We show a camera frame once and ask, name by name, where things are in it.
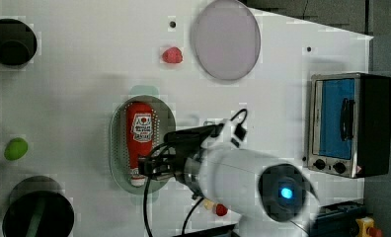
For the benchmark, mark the grey round plate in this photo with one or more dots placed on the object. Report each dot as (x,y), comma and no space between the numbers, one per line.
(227,39)

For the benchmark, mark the red plush ketchup bottle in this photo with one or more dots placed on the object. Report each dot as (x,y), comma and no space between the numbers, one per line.
(139,137)

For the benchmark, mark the green cylinder object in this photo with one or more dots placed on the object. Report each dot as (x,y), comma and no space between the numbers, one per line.
(16,149)

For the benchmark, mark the green oval strainer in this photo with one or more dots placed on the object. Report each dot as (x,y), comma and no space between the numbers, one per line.
(163,122)

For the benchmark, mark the green spatula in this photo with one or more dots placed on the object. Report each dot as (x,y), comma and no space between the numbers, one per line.
(36,218)

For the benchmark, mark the toy peeled banana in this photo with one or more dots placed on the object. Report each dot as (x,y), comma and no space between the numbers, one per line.
(208,204)

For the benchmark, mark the black toaster oven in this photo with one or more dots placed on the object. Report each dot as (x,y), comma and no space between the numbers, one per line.
(350,125)

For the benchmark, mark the toy strawberry near banana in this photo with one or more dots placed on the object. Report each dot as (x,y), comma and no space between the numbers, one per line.
(221,210)

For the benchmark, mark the toy strawberry near plate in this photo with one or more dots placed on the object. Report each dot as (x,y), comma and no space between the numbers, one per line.
(172,55)

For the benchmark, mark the black round cup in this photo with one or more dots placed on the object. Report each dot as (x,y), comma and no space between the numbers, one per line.
(18,43)

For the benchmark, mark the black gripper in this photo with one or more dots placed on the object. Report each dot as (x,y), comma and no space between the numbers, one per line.
(179,148)

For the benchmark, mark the black utensil holder cup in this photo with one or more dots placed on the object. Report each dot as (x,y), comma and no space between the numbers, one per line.
(58,216)

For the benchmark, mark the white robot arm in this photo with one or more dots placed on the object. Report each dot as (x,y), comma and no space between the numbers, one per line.
(272,196)

